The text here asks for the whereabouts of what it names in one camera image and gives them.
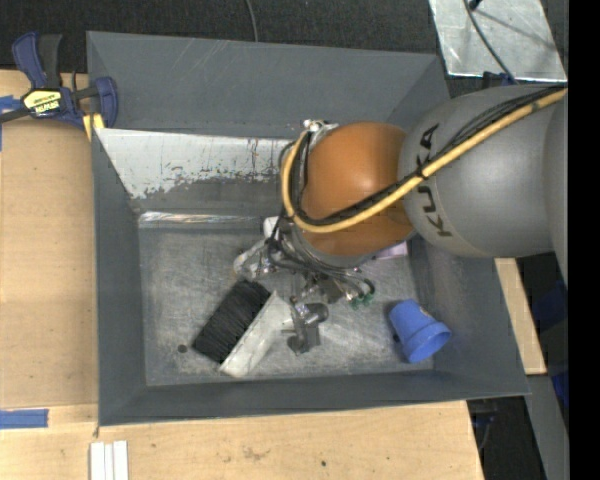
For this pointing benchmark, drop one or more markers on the blue plastic cup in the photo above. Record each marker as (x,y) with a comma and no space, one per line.
(416,332)

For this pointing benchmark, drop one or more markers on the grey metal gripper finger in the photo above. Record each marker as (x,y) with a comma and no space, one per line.
(318,325)
(300,318)

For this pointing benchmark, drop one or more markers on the white brush with black bristles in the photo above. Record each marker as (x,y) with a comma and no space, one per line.
(230,324)

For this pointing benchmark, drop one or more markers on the grey metal bin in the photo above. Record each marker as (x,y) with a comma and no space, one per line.
(180,268)

